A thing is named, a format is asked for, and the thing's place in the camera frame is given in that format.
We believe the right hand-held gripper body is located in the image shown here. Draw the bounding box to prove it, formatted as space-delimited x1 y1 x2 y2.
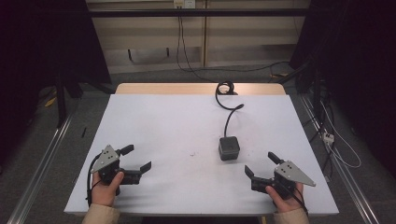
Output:
250 161 317 200

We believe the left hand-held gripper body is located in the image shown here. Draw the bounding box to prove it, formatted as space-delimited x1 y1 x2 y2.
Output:
90 144 143 196

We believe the black cube power adapter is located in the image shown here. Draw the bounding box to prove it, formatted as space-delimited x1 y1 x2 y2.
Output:
218 135 241 161

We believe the black adapter cable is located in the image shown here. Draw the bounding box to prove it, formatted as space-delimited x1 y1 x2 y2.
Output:
214 80 245 138

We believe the person's right hand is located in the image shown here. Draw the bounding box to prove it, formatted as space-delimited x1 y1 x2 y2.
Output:
265 182 304 214

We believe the person's left hand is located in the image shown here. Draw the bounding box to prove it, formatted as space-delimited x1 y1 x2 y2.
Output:
91 170 125 208

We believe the white table cover sheet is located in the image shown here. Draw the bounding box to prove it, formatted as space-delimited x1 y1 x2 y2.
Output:
64 93 340 217

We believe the white power strip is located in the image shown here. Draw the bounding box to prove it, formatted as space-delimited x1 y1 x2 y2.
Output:
321 132 336 146

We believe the black metal stand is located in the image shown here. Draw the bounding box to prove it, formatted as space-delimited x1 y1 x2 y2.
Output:
276 60 323 122
54 69 68 129

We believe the black curtain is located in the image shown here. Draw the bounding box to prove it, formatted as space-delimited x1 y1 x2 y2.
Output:
289 0 396 169
0 0 112 94

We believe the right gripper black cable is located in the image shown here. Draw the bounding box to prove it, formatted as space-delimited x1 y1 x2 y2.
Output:
274 180 310 217

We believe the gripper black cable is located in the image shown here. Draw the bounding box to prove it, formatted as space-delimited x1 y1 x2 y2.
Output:
274 180 310 217
85 152 104 208

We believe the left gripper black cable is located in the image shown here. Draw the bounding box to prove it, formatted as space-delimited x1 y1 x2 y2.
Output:
85 152 104 208

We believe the aluminium floor rail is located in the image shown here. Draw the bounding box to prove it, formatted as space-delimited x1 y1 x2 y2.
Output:
6 113 77 224
299 93 381 224

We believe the white floor cable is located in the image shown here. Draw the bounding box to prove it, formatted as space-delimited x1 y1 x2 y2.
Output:
320 101 362 170

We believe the black hanging wall cable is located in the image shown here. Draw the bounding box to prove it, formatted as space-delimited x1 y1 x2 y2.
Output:
176 15 219 83

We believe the black horizontal frame bar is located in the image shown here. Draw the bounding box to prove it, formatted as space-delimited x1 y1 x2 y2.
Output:
88 8 312 19

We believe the white wall socket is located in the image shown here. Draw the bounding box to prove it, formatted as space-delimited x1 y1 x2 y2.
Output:
173 0 196 9

